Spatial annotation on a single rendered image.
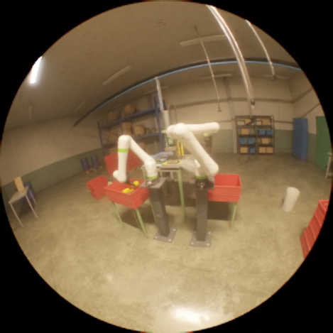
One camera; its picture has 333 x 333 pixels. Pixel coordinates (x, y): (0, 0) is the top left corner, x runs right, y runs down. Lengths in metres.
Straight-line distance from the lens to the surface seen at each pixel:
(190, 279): 1.52
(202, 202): 1.28
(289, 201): 2.52
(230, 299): 1.51
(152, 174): 1.28
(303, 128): 6.75
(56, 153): 9.05
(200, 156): 0.88
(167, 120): 1.60
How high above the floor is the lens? 1.45
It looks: 16 degrees down
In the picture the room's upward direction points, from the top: 9 degrees counter-clockwise
